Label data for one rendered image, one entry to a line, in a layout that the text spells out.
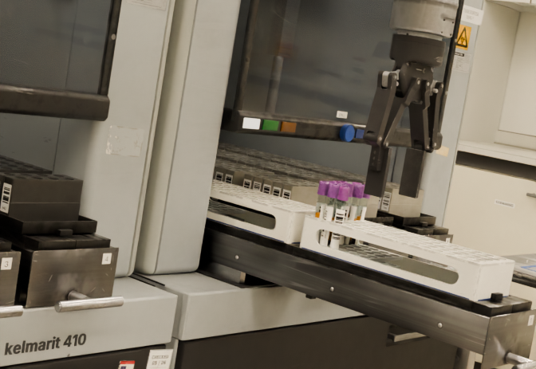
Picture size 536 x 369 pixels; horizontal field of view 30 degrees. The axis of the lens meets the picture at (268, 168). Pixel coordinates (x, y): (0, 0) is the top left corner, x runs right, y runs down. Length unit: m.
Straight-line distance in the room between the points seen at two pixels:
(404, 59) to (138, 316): 0.51
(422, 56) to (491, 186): 2.57
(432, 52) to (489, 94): 3.13
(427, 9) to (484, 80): 3.09
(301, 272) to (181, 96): 0.31
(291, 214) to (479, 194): 2.53
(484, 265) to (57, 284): 0.54
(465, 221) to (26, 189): 2.87
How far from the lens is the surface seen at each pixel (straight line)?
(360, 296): 1.39
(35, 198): 1.31
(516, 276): 1.62
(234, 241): 1.53
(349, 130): 1.73
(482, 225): 3.97
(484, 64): 4.45
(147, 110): 1.43
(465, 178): 4.00
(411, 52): 1.40
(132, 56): 1.40
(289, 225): 1.49
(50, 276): 1.26
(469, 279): 1.32
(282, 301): 1.60
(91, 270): 1.30
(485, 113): 4.53
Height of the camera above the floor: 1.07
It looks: 6 degrees down
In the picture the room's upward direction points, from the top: 9 degrees clockwise
